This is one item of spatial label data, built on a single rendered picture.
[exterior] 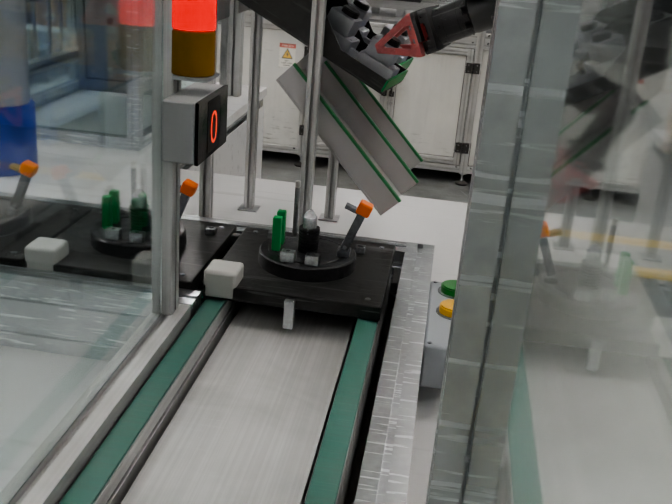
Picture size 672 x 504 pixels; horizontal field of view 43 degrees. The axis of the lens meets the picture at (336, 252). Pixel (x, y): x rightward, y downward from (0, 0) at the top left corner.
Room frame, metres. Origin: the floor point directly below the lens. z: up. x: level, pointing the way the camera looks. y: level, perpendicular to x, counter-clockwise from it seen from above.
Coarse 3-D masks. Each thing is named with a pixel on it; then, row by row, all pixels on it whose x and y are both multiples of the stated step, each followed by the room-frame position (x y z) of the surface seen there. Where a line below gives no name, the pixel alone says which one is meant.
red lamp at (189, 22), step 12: (180, 0) 0.96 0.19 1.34; (192, 0) 0.95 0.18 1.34; (204, 0) 0.96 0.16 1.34; (216, 0) 0.98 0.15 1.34; (180, 12) 0.96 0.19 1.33; (192, 12) 0.95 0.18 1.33; (204, 12) 0.96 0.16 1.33; (180, 24) 0.96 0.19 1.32; (192, 24) 0.95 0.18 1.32; (204, 24) 0.96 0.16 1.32
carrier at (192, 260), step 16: (192, 224) 1.27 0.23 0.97; (208, 224) 1.28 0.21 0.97; (224, 224) 1.29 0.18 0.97; (192, 240) 1.20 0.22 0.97; (208, 240) 1.21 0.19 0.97; (224, 240) 1.22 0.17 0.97; (192, 256) 1.14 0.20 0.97; (208, 256) 1.15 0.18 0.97; (192, 272) 1.08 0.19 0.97; (192, 288) 1.05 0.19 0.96
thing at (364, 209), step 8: (352, 208) 1.14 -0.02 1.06; (360, 208) 1.14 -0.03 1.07; (368, 208) 1.13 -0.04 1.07; (360, 216) 1.14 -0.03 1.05; (368, 216) 1.13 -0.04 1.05; (352, 224) 1.14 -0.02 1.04; (360, 224) 1.14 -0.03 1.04; (352, 232) 1.14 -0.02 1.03; (344, 240) 1.14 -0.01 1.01; (352, 240) 1.14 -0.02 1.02; (344, 248) 1.14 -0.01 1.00
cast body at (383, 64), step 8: (376, 40) 1.38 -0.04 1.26; (392, 40) 1.38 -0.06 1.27; (352, 48) 1.41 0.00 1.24; (368, 48) 1.38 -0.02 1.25; (352, 56) 1.41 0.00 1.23; (360, 56) 1.39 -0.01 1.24; (368, 56) 1.38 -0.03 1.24; (376, 56) 1.38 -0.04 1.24; (384, 56) 1.37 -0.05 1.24; (392, 56) 1.37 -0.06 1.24; (368, 64) 1.38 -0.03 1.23; (376, 64) 1.38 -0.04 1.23; (384, 64) 1.37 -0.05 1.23; (392, 64) 1.39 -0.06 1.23; (376, 72) 1.38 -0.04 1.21; (384, 72) 1.37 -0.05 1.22; (392, 72) 1.37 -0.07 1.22
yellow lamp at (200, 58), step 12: (180, 36) 0.96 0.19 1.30; (192, 36) 0.95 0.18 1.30; (204, 36) 0.96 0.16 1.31; (180, 48) 0.95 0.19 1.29; (192, 48) 0.95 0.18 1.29; (204, 48) 0.96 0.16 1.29; (180, 60) 0.96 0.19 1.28; (192, 60) 0.95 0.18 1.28; (204, 60) 0.96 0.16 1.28; (180, 72) 0.95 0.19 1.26; (192, 72) 0.95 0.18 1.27; (204, 72) 0.96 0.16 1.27
